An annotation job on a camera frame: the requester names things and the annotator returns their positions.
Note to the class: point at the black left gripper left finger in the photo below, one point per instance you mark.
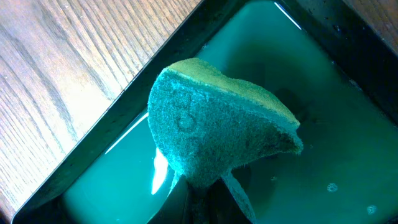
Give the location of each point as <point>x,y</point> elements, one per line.
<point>176,208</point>

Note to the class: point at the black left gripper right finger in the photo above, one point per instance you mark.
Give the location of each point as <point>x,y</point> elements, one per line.
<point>231,202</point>

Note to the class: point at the green scrub sponge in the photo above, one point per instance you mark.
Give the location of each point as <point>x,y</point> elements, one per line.
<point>207,124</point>

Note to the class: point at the rectangular green water tray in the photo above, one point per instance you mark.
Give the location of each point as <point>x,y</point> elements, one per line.
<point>318,58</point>

